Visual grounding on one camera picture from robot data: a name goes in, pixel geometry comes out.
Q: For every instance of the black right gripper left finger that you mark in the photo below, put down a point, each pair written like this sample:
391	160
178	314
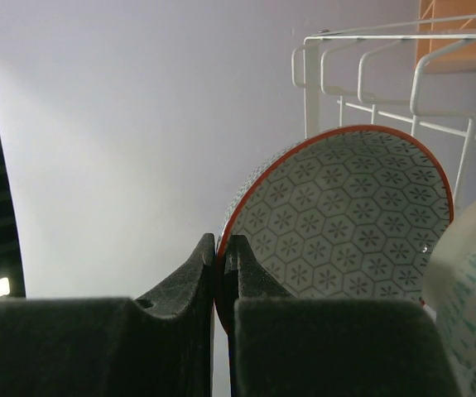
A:
160	344

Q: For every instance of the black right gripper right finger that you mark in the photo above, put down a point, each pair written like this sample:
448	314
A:
280	345

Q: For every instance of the blue wave hexagon bowl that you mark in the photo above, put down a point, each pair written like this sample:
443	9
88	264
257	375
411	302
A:
353	212

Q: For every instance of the white teal patterned bowl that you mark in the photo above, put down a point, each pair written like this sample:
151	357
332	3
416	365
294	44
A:
449	288

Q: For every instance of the orange plastic file organizer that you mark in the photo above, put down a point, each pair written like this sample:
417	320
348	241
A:
446	23

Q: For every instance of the white wire dish rack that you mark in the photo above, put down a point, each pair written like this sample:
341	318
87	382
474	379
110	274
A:
370	75

